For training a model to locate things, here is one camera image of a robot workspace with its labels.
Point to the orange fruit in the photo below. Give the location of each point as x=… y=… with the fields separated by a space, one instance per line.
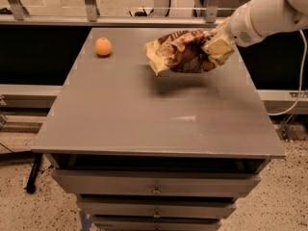
x=103 y=47

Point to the middle grey drawer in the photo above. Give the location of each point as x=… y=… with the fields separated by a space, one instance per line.
x=155 y=208

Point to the top grey drawer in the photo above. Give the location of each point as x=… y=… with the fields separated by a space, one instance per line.
x=155 y=183

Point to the bottom grey drawer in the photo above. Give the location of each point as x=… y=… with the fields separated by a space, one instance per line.
x=155 y=224

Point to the black stand leg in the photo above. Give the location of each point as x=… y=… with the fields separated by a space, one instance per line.
x=30 y=186

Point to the brown chip bag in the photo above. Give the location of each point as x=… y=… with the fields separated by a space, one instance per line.
x=180 y=51

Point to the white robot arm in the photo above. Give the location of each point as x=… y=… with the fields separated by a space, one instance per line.
x=270 y=17

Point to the metal railing frame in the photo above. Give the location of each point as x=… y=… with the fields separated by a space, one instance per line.
x=113 y=12

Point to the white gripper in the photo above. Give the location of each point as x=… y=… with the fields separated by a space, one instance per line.
x=241 y=26

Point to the grey drawer cabinet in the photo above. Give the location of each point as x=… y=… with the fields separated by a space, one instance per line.
x=114 y=113

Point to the grey drawer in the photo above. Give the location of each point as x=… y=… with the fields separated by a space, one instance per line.
x=155 y=224
x=155 y=208
x=155 y=183

